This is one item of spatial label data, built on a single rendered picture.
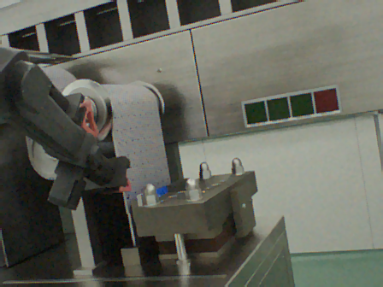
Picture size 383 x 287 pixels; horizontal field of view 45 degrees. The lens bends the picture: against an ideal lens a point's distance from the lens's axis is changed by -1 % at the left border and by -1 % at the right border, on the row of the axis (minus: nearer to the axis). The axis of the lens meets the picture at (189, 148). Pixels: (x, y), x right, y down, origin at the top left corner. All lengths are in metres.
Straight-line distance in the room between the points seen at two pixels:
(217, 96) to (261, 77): 0.13
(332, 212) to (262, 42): 2.54
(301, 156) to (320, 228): 0.56
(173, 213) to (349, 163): 2.72
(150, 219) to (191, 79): 0.47
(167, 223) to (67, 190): 0.22
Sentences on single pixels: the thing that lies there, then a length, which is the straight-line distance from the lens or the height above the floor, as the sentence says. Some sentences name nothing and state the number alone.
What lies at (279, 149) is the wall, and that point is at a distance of 3.63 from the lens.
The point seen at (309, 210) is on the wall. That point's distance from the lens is 3.68.
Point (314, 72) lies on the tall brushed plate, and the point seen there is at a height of 1.26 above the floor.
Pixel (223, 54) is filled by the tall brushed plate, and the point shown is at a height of 1.35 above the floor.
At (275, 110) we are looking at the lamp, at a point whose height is 1.18.
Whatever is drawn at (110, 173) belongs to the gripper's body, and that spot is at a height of 1.11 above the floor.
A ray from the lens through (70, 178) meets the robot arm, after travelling 0.88.
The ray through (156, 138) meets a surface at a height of 1.16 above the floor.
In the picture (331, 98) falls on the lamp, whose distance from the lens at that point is 1.20.
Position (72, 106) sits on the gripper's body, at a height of 1.26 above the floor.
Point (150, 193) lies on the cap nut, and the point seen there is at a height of 1.06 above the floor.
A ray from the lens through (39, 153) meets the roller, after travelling 1.17.
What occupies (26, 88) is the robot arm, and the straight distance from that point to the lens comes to 0.48.
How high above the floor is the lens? 1.19
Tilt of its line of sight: 3 degrees down
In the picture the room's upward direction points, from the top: 10 degrees counter-clockwise
